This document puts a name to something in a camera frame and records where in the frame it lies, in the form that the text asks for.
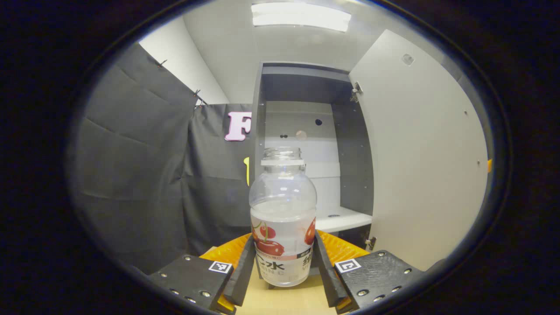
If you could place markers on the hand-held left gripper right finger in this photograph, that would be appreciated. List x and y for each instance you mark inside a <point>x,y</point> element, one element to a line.
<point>326,275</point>

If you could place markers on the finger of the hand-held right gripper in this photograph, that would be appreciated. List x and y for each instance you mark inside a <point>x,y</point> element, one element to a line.
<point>489,165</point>

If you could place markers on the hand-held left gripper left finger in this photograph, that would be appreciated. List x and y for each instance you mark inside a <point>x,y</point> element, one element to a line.
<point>243,280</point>

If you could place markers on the beige cabinet door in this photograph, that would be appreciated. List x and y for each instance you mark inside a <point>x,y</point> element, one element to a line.
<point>420,166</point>

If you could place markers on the clear plastic bottle red label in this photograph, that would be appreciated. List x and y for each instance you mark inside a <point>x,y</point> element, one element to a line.
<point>282,218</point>

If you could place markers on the white cabinet shelf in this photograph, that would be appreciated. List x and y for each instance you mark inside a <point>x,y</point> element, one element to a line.
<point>341,218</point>

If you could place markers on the large ceiling light panel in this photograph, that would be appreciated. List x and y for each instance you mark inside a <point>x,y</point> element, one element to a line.
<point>301,16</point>

